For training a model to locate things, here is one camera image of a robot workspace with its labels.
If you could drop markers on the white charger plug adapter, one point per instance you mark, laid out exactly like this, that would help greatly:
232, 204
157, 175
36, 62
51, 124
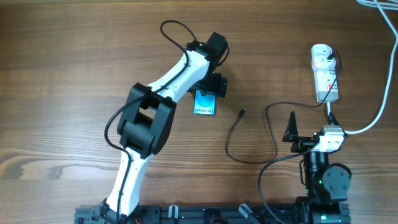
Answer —
320, 62

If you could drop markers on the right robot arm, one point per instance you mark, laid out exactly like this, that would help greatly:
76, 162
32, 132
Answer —
326, 183

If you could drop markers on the white power strip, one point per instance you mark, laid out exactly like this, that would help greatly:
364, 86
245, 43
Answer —
326, 88

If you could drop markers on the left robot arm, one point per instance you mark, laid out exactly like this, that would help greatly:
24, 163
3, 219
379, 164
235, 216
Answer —
147, 116

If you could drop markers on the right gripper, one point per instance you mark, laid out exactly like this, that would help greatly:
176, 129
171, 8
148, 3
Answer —
292, 135

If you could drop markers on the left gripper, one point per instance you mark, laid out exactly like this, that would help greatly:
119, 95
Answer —
217, 86

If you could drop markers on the Galaxy S25 smartphone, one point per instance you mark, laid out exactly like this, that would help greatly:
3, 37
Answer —
204, 104

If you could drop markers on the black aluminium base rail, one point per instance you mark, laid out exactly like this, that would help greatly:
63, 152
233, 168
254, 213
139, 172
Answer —
287, 213

